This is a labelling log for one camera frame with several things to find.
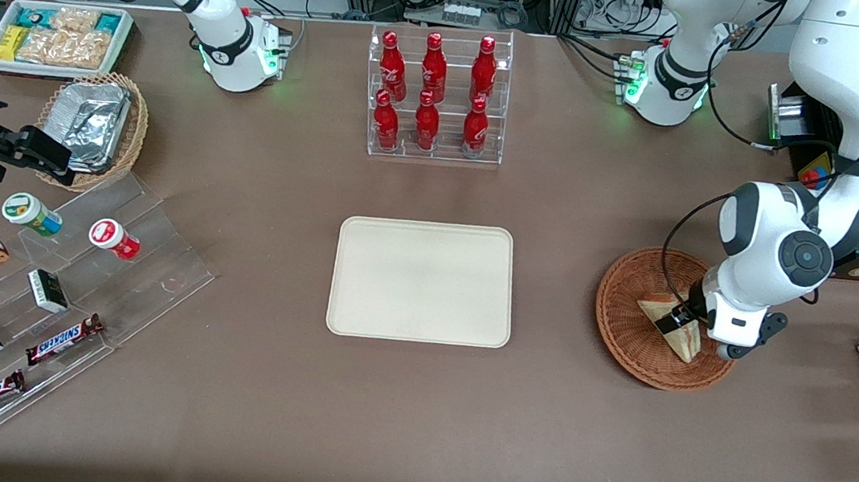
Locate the triangular sandwich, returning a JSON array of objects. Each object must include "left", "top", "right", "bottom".
[{"left": 631, "top": 289, "right": 709, "bottom": 366}]

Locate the brown wicker basket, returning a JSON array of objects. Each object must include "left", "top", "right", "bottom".
[{"left": 587, "top": 241, "right": 752, "bottom": 399}]

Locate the light wicker basket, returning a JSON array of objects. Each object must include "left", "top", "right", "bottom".
[{"left": 30, "top": 64, "right": 154, "bottom": 199}]

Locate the beige plastic tray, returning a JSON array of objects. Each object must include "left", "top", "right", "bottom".
[{"left": 325, "top": 209, "right": 523, "bottom": 355}]

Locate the green lid cup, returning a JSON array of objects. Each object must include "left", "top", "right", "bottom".
[{"left": 0, "top": 190, "right": 67, "bottom": 239}]

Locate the foil food container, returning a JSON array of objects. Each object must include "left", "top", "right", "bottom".
[{"left": 42, "top": 77, "right": 133, "bottom": 177}]

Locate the red lid cup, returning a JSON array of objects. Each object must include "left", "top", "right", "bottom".
[{"left": 87, "top": 216, "right": 144, "bottom": 263}]

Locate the yellow snack packet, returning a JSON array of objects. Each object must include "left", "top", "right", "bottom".
[{"left": 0, "top": 24, "right": 31, "bottom": 64}]

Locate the large rice cracker bag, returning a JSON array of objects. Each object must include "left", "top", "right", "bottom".
[{"left": 15, "top": 22, "right": 113, "bottom": 72}]

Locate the clear acrylic stepped display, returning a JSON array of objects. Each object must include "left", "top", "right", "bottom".
[{"left": 0, "top": 156, "right": 227, "bottom": 468}]

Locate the small rice cracker bag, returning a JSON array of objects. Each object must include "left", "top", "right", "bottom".
[{"left": 49, "top": 5, "right": 101, "bottom": 37}]

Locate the red soda bottle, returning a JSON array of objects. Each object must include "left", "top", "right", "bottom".
[
  {"left": 411, "top": 88, "right": 444, "bottom": 153},
  {"left": 468, "top": 34, "right": 501, "bottom": 108},
  {"left": 375, "top": 30, "right": 414, "bottom": 103},
  {"left": 417, "top": 31, "right": 452, "bottom": 104},
  {"left": 460, "top": 93, "right": 493, "bottom": 159},
  {"left": 370, "top": 88, "right": 404, "bottom": 152}
]

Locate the clear acrylic bottle rack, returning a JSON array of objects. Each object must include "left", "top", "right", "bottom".
[{"left": 357, "top": 14, "right": 517, "bottom": 170}]

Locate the white power strip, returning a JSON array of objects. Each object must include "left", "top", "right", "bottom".
[{"left": 440, "top": 2, "right": 483, "bottom": 26}]

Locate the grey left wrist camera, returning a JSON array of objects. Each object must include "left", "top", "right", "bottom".
[{"left": 715, "top": 305, "right": 791, "bottom": 367}]

